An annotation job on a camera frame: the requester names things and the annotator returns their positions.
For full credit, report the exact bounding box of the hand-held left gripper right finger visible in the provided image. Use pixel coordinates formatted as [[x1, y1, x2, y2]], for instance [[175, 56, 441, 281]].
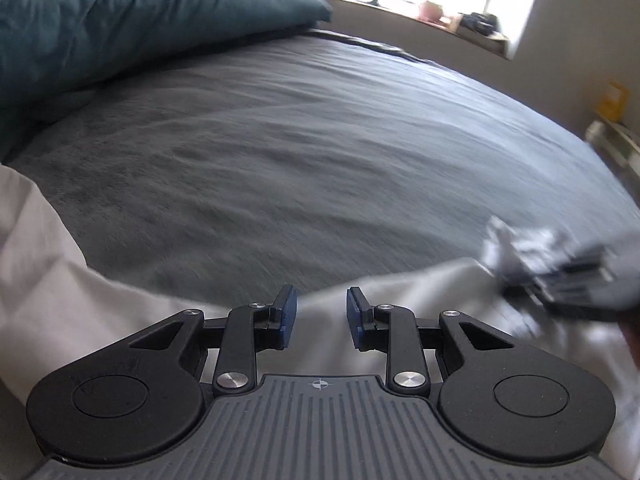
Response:
[[346, 286, 517, 399]]

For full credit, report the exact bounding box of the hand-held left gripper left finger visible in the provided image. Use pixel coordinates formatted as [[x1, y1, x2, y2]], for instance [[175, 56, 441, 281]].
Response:
[[129, 284, 300, 399]]

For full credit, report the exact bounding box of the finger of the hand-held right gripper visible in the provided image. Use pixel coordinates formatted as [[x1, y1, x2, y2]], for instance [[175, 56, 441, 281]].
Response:
[[501, 259, 617, 315]]

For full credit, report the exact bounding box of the white shirt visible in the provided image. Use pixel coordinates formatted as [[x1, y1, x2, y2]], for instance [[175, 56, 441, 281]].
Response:
[[0, 162, 640, 466]]

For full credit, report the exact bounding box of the grey bed blanket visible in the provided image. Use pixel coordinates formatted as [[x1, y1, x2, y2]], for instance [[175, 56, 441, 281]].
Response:
[[2, 29, 636, 307]]

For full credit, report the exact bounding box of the yellow box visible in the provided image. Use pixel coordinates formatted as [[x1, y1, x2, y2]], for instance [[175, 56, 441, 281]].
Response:
[[596, 79, 631, 122]]

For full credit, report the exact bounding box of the black item on windowsill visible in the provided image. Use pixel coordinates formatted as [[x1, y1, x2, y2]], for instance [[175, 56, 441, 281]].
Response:
[[456, 11, 499, 37]]

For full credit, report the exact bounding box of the pink cup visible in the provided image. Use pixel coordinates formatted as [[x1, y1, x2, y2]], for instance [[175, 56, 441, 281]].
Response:
[[418, 0, 447, 22]]

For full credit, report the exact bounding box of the teal duvet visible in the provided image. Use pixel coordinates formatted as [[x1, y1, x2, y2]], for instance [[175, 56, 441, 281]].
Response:
[[0, 0, 334, 163]]

